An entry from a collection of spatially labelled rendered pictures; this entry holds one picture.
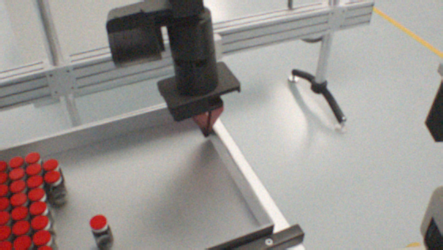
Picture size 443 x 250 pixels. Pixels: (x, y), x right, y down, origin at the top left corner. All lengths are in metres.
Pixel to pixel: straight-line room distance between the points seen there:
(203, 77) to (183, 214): 0.18
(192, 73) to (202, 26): 0.06
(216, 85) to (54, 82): 1.03
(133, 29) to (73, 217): 0.25
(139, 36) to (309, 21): 1.35
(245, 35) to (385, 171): 0.84
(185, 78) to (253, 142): 1.39
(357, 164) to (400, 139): 0.30
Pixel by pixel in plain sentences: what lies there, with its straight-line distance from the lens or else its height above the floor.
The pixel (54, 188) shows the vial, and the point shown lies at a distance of 0.57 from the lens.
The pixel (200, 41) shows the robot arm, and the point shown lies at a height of 1.07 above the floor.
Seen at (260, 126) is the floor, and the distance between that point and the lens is 1.99.
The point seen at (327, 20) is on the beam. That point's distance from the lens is 1.86.
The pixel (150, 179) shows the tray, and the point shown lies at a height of 0.88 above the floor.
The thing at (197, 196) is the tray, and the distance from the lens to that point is 0.57.
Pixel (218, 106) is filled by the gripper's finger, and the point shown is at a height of 0.97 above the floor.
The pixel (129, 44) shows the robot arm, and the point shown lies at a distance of 0.50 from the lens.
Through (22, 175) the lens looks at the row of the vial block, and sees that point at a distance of 0.59.
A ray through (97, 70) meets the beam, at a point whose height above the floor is 0.50.
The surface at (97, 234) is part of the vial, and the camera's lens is 0.51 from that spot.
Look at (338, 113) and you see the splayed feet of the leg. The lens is 2.01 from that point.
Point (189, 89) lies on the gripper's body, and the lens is 0.54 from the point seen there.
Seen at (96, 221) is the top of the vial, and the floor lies 0.93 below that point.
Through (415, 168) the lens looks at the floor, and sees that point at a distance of 1.99.
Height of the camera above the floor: 1.32
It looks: 42 degrees down
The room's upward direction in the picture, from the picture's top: straight up
